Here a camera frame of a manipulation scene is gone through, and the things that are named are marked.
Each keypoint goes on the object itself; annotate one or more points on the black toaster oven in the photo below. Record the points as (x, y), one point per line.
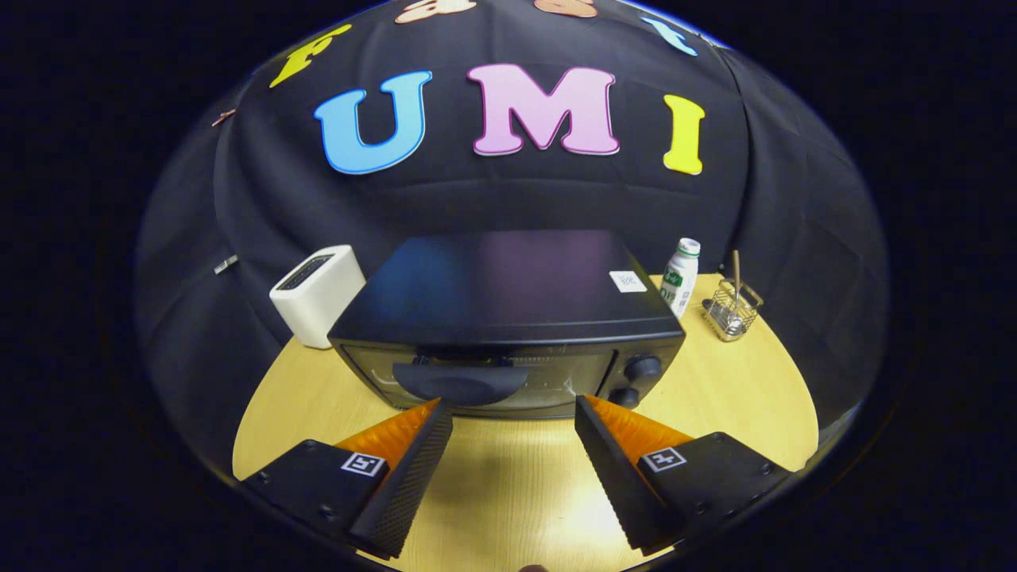
(508, 286)

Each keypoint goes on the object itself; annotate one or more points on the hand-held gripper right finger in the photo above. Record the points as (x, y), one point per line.
(616, 481)

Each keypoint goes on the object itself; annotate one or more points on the small pink clip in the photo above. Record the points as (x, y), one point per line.
(223, 117)

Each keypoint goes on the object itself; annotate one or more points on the small silver clip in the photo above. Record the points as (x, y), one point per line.
(226, 264)

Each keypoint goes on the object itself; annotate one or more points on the white bread toaster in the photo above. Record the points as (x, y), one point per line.
(318, 298)

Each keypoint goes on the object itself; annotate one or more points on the white bottle green label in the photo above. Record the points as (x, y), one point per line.
(681, 282)

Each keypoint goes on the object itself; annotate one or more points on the wooden stick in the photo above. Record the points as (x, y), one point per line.
(736, 274)

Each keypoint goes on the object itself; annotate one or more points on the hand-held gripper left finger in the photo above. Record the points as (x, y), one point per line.
(409, 485)

